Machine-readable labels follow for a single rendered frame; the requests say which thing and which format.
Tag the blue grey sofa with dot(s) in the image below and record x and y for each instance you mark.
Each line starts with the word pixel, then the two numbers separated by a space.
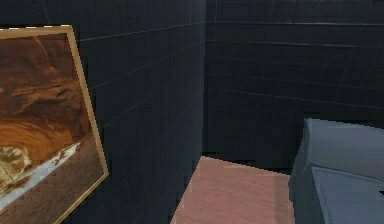
pixel 343 173

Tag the gold framed brown painting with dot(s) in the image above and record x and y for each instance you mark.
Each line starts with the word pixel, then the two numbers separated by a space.
pixel 40 116

